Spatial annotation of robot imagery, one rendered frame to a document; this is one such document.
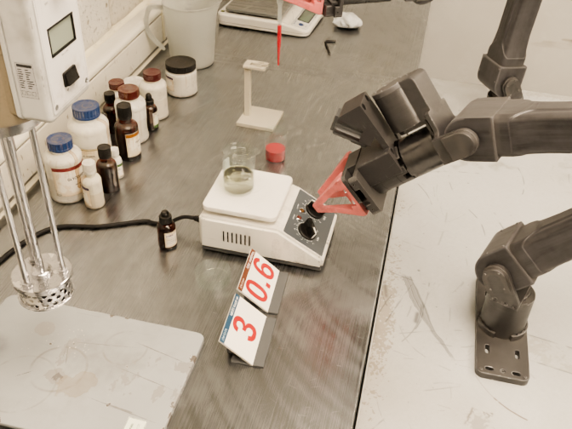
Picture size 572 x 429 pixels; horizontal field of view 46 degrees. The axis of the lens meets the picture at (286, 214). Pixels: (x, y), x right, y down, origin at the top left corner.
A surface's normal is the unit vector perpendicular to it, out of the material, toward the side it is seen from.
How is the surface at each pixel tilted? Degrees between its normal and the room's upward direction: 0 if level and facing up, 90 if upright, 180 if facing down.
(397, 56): 0
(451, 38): 90
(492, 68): 85
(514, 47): 81
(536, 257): 77
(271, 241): 90
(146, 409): 0
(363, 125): 90
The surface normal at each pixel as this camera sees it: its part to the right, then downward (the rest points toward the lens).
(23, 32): -0.23, 0.58
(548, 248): -0.49, 0.39
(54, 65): 0.97, 0.17
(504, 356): 0.04, -0.79
